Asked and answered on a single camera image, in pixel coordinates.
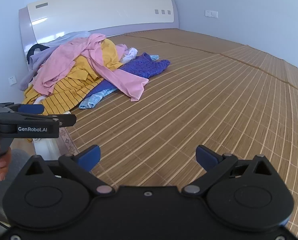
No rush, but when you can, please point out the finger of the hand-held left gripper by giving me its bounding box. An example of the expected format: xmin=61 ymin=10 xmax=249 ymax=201
xmin=19 ymin=113 xmax=77 ymax=128
xmin=4 ymin=102 xmax=45 ymax=115

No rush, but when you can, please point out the black strap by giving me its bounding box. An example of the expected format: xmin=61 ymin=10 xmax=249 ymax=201
xmin=26 ymin=44 xmax=49 ymax=64

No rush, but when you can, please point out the white garment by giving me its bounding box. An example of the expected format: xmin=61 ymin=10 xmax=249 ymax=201
xmin=121 ymin=47 xmax=138 ymax=64

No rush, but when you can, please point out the purple knit sweater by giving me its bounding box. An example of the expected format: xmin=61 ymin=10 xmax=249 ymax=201
xmin=85 ymin=52 xmax=171 ymax=98

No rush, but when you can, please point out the yellow striped shirt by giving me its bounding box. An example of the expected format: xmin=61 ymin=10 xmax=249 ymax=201
xmin=22 ymin=39 xmax=124 ymax=115

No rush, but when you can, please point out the lavender grey garment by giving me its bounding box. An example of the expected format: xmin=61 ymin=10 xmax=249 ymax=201
xmin=20 ymin=31 xmax=91 ymax=92

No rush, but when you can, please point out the white bed frame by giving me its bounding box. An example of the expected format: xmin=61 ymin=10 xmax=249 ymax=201
xmin=32 ymin=110 xmax=76 ymax=162

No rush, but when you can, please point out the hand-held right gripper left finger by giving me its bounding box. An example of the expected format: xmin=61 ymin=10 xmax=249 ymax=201
xmin=24 ymin=144 xmax=116 ymax=197

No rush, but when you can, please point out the pink cartoon print shirt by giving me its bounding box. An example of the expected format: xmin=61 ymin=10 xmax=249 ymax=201
xmin=33 ymin=33 xmax=149 ymax=102

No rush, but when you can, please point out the bamboo bed mat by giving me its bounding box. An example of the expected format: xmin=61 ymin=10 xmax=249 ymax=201
xmin=64 ymin=28 xmax=298 ymax=233

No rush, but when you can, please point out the person's left hand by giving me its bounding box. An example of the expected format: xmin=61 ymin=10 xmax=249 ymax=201
xmin=0 ymin=141 xmax=12 ymax=182

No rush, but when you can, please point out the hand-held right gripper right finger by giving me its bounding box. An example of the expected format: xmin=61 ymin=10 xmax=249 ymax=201
xmin=181 ymin=145 xmax=275 ymax=196

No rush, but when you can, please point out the cream bed headboard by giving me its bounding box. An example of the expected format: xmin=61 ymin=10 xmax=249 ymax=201
xmin=19 ymin=0 xmax=180 ymax=73

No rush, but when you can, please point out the light blue knit garment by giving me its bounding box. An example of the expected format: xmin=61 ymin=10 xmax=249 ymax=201
xmin=79 ymin=54 xmax=159 ymax=110

